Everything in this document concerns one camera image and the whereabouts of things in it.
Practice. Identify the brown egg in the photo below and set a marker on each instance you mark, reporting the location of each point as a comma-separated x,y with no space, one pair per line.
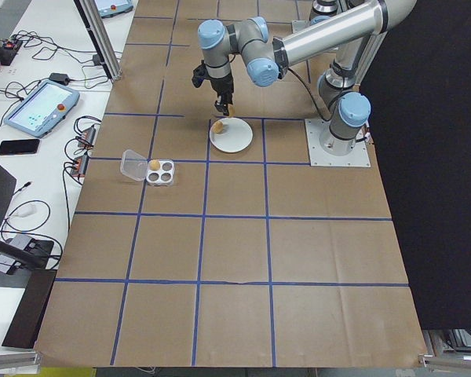
231,111
219,126
154,164

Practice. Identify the white round plate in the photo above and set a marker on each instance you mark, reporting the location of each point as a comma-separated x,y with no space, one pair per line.
235,139

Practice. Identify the clear plastic egg tray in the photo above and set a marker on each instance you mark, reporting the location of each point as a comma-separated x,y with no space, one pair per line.
160,173

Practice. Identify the black power adapter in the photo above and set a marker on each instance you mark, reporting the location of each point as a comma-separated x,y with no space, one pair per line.
59,77
97,60

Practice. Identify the blue grey teach pendant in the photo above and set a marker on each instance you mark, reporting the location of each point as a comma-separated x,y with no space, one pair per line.
115,7
39,106

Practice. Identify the black usb hub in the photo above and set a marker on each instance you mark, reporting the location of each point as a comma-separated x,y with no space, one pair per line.
88,135
80,164

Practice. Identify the black smartphone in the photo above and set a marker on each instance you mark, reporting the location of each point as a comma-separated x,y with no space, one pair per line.
19,147

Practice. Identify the red black circuit board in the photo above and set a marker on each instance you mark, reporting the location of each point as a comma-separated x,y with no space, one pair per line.
12,44

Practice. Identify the small white device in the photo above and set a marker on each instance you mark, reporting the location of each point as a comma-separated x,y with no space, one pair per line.
25,211

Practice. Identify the grey monitor stand base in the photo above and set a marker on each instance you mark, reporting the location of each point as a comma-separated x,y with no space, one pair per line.
43,251

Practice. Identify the dark brown board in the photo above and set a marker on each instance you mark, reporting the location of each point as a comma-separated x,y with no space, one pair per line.
29,310

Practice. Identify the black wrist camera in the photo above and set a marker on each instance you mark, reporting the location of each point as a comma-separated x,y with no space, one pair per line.
198,76

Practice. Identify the white square base plate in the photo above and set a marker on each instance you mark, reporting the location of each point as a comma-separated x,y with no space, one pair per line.
300,24
318,157

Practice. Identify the aluminium vertical post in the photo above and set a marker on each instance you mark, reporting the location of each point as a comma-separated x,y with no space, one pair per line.
100,39

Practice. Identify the aluminium frame bar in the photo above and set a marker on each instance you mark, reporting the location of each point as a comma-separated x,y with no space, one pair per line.
372,55

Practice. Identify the black frame cover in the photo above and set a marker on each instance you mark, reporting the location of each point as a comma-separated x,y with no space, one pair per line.
435,176

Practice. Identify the aluminium corner rail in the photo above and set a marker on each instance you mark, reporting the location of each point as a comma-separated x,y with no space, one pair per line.
429,359
12,363

